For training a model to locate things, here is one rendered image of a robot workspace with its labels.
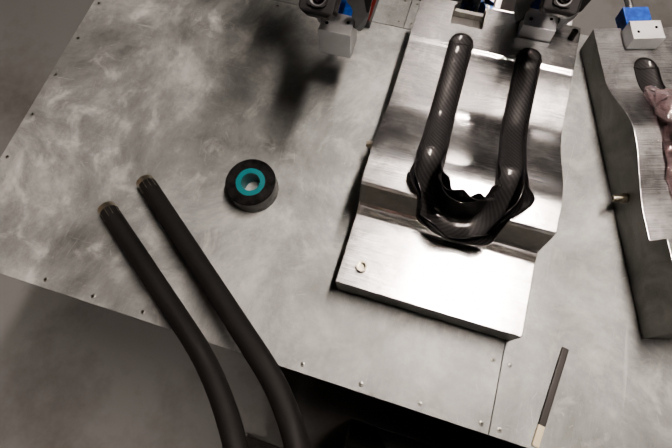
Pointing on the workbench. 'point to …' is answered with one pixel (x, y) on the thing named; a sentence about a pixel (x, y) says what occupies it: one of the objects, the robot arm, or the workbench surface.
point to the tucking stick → (550, 397)
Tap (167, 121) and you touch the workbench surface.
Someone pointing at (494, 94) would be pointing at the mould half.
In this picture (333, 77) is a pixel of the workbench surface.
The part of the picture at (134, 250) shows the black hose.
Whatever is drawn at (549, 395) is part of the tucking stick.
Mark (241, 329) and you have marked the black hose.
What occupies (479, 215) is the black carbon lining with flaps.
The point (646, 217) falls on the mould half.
